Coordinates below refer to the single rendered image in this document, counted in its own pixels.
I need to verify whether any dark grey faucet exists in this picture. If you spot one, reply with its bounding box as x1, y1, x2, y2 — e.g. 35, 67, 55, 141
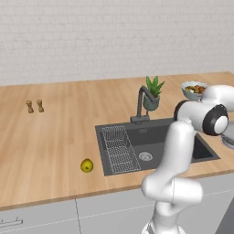
130, 85, 152, 124

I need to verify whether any dark grey sink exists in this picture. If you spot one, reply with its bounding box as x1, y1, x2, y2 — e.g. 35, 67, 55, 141
94, 117, 221, 177

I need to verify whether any yellow-green pear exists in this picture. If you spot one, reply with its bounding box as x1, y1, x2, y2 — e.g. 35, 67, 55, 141
80, 158, 94, 174

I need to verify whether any grey metal colander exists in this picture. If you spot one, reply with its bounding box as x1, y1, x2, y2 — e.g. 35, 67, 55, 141
220, 122, 234, 150

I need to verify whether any potted green plant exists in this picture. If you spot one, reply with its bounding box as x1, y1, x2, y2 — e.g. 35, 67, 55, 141
143, 75, 165, 112

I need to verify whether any wooden pepper shaker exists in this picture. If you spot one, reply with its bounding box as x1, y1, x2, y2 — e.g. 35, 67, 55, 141
36, 99, 45, 113

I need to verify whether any bowl of fruit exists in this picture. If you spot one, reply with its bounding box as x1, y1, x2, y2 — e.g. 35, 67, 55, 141
181, 80, 208, 101

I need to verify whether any wooden salt shaker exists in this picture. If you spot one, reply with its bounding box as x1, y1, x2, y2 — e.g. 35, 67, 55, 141
25, 100, 35, 114

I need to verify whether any grey cupboard front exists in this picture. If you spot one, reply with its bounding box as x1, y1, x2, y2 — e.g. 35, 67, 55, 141
74, 173, 234, 234

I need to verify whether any grey drawer front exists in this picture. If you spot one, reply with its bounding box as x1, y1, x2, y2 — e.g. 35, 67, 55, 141
0, 198, 80, 234

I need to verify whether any wire dish rack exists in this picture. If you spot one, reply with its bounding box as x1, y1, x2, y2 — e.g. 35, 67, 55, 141
101, 125, 142, 176

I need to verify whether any grey drawer handle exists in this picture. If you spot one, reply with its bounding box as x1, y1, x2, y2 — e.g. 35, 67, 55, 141
0, 217, 24, 229

